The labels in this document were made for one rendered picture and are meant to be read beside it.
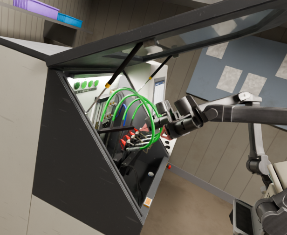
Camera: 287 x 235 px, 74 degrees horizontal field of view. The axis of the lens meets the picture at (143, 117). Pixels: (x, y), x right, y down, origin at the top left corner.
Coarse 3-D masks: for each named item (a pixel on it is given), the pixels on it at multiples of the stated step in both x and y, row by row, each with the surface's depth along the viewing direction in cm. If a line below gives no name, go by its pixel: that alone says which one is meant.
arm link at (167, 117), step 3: (165, 111) 98; (168, 111) 99; (162, 114) 101; (165, 114) 99; (168, 114) 98; (162, 117) 99; (165, 117) 97; (168, 117) 97; (171, 117) 98; (162, 120) 98; (165, 120) 97; (168, 120) 96; (171, 120) 98; (162, 123) 99; (165, 123) 98
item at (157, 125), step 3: (147, 117) 102; (153, 117) 106; (159, 117) 101; (156, 120) 101; (159, 120) 100; (150, 123) 102; (156, 123) 100; (159, 123) 100; (150, 126) 102; (156, 126) 101; (159, 126) 100; (162, 126) 100; (156, 129) 103; (156, 132) 103
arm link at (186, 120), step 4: (188, 112) 68; (192, 112) 68; (196, 112) 69; (188, 116) 70; (192, 116) 67; (196, 116) 68; (184, 120) 71; (188, 120) 69; (192, 120) 67; (196, 120) 68; (200, 120) 68; (184, 124) 70; (188, 124) 69; (192, 124) 67; (196, 124) 67; (200, 124) 68; (188, 128) 70; (192, 128) 69; (196, 128) 68
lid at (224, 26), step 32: (224, 0) 52; (256, 0) 50; (128, 32) 62; (160, 32) 59; (192, 32) 75; (224, 32) 91; (256, 32) 102; (64, 64) 76; (96, 64) 95; (128, 64) 126
